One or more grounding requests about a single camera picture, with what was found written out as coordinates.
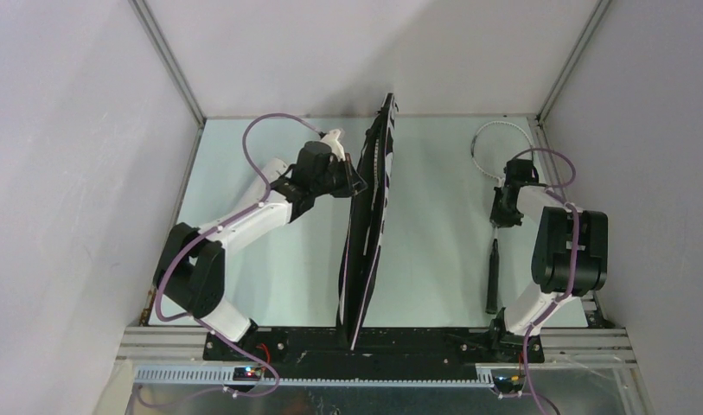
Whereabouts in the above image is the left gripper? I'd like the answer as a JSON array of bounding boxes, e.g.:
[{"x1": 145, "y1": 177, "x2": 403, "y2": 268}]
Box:
[{"x1": 311, "y1": 153, "x2": 367, "y2": 198}]

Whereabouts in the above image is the black racket bag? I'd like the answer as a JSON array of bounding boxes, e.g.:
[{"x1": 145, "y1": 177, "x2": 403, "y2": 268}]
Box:
[{"x1": 336, "y1": 93, "x2": 399, "y2": 350}]

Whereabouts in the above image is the white racket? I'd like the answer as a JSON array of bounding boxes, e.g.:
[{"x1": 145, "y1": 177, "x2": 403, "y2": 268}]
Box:
[{"x1": 471, "y1": 120, "x2": 534, "y2": 316}]

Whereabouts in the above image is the white shuttlecock tube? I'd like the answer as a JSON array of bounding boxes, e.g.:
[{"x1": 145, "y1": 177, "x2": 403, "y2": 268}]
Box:
[{"x1": 236, "y1": 158, "x2": 289, "y2": 210}]

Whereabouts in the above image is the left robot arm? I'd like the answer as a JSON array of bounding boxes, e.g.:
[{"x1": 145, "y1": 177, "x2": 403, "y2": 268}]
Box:
[{"x1": 154, "y1": 141, "x2": 368, "y2": 361}]

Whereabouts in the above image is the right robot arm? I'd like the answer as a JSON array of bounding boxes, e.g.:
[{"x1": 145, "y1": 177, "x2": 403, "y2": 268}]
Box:
[{"x1": 487, "y1": 158, "x2": 609, "y2": 361}]

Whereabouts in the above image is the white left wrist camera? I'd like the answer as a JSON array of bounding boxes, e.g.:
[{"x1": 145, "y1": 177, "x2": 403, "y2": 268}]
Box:
[{"x1": 320, "y1": 128, "x2": 346, "y2": 162}]

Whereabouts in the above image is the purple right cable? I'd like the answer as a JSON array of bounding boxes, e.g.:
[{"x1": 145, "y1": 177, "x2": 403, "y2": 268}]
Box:
[{"x1": 511, "y1": 147, "x2": 585, "y2": 415}]

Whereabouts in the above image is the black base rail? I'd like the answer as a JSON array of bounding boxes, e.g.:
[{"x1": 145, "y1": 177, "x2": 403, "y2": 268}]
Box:
[{"x1": 203, "y1": 327, "x2": 545, "y2": 381}]

